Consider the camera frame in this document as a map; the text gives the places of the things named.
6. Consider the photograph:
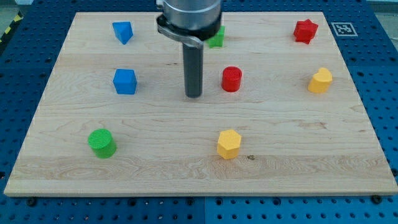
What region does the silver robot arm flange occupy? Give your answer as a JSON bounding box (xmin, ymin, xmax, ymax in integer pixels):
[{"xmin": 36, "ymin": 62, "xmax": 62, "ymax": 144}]
[{"xmin": 155, "ymin": 0, "xmax": 222, "ymax": 49}]

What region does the yellow hexagon block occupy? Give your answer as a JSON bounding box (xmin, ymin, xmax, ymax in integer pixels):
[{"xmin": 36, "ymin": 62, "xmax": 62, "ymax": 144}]
[{"xmin": 216, "ymin": 129, "xmax": 242, "ymax": 159}]

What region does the red cylinder block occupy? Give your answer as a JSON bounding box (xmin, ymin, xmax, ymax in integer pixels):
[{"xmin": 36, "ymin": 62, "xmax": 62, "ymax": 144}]
[{"xmin": 221, "ymin": 67, "xmax": 243, "ymax": 92}]

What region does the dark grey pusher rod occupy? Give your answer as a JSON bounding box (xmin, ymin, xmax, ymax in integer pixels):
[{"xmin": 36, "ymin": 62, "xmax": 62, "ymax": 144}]
[{"xmin": 182, "ymin": 44, "xmax": 203, "ymax": 98}]

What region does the green star block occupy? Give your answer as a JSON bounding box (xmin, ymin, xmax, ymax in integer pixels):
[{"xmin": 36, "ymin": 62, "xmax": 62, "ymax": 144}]
[{"xmin": 206, "ymin": 26, "xmax": 225, "ymax": 48}]

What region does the light wooden board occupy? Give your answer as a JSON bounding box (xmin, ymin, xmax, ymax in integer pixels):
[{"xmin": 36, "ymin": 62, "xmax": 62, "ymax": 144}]
[{"xmin": 4, "ymin": 12, "xmax": 397, "ymax": 197}]

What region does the blue cube block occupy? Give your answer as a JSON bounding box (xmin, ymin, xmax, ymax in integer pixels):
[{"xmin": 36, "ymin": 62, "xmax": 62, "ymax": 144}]
[{"xmin": 113, "ymin": 68, "xmax": 137, "ymax": 95}]

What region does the green cylinder block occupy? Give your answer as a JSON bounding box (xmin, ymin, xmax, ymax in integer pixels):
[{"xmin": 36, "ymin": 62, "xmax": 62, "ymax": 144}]
[{"xmin": 88, "ymin": 129, "xmax": 117, "ymax": 159}]

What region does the blue triangle block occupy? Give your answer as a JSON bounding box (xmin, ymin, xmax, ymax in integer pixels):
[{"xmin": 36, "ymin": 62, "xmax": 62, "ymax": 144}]
[{"xmin": 112, "ymin": 21, "xmax": 134, "ymax": 45}]

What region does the yellow heart block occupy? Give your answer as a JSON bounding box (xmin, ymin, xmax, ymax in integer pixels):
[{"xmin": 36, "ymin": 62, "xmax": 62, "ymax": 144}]
[{"xmin": 307, "ymin": 67, "xmax": 333, "ymax": 93}]

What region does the red star block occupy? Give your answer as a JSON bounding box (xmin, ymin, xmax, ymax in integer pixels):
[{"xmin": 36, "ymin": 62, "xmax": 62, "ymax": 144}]
[{"xmin": 294, "ymin": 19, "xmax": 318, "ymax": 44}]

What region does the white fiducial marker tag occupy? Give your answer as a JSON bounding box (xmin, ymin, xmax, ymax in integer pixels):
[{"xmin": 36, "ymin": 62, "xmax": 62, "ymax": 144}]
[{"xmin": 331, "ymin": 22, "xmax": 358, "ymax": 37}]

